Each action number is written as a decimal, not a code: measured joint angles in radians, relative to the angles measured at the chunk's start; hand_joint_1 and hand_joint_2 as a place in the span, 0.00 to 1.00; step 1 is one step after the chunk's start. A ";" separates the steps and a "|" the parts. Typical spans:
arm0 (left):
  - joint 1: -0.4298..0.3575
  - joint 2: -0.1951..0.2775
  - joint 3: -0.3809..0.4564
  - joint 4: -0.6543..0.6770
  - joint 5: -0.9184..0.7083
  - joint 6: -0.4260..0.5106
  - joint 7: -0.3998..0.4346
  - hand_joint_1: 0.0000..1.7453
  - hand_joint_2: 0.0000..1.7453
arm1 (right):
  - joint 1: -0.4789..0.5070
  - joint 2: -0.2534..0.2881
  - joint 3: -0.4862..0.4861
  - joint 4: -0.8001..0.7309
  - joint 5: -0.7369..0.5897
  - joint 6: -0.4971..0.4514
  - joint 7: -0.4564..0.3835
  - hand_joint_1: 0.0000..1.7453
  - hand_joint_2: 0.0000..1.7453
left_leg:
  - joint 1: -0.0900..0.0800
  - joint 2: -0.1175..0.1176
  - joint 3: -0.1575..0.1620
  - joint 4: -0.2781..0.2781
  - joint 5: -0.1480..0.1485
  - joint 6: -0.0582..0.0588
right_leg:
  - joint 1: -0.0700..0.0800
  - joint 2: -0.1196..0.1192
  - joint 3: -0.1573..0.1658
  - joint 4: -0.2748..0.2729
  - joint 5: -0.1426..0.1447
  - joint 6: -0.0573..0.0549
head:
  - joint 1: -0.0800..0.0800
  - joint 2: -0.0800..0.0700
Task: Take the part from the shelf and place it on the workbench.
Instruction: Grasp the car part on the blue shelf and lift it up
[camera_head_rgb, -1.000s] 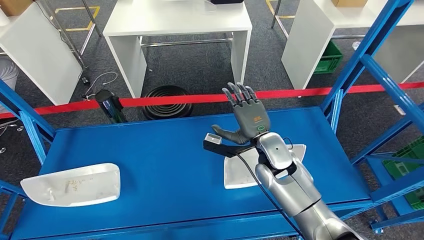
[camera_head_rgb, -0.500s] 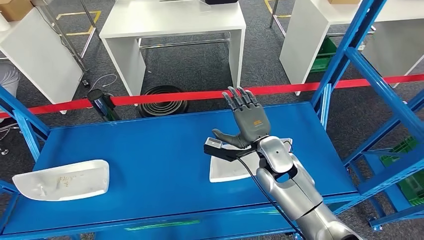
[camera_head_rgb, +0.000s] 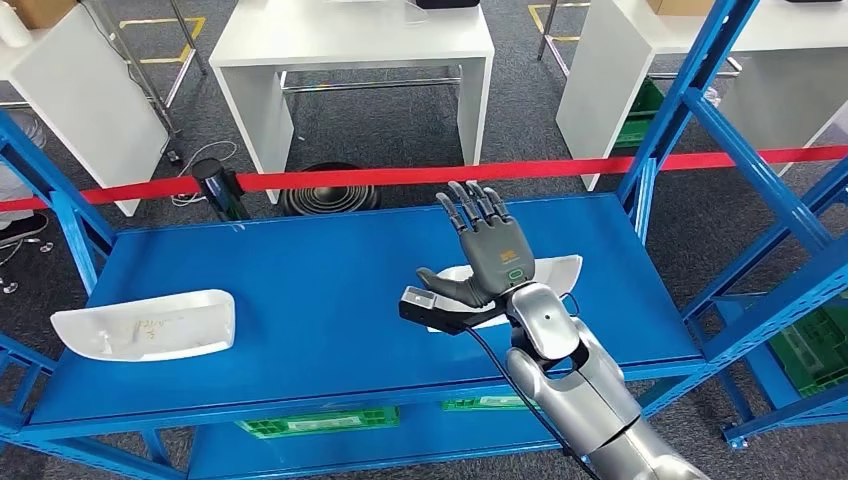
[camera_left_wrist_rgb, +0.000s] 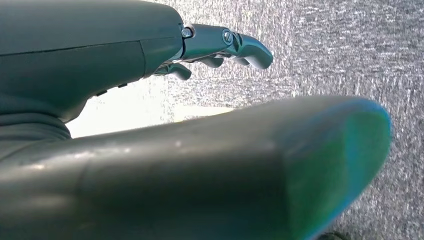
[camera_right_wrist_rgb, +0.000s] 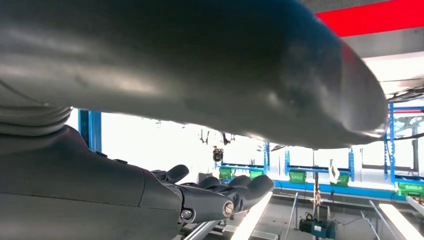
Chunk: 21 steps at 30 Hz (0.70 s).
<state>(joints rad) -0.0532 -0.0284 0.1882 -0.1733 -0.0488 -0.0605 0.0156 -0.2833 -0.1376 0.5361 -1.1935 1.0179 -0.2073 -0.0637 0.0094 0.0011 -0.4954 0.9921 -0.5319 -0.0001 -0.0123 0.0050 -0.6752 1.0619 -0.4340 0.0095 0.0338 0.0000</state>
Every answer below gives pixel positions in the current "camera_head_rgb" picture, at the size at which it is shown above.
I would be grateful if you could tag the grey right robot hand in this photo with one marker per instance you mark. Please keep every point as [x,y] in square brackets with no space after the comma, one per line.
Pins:
[497,258]

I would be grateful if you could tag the white plastic mirror housing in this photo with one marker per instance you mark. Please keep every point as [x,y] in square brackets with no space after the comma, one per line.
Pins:
[556,275]
[166,324]

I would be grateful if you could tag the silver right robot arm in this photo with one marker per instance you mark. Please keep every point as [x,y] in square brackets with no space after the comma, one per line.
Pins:
[583,391]

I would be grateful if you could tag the blue metal shelf rack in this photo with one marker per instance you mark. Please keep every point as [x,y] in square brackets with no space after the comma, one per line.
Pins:
[298,298]
[782,416]

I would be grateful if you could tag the red barrier belt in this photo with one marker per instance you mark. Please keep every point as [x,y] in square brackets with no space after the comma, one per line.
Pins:
[397,175]

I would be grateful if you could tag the green plastic crate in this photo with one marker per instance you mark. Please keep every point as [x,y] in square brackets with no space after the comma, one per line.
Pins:
[815,351]
[318,422]
[639,119]
[477,403]

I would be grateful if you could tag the black round stanchion base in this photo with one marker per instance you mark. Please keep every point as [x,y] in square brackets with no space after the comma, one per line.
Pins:
[331,199]

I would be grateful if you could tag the black device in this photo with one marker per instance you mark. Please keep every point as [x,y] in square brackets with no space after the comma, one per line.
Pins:
[447,3]

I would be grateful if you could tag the brown cardboard box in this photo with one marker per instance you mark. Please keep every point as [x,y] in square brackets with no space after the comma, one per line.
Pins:
[682,6]
[40,12]

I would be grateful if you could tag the person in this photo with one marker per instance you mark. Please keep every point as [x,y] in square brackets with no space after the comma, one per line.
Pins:
[23,228]

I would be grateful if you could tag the chrome office chair base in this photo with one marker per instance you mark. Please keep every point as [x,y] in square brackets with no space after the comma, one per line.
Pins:
[8,287]

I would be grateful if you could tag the white roll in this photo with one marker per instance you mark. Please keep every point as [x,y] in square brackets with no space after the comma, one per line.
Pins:
[14,26]

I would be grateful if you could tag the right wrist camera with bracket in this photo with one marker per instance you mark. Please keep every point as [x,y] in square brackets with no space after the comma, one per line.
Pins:
[417,299]

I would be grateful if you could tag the black stanchion post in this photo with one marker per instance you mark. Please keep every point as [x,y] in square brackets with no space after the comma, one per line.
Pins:
[215,189]

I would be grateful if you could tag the chrome table frame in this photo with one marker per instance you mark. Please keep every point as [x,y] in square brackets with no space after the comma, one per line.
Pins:
[173,157]

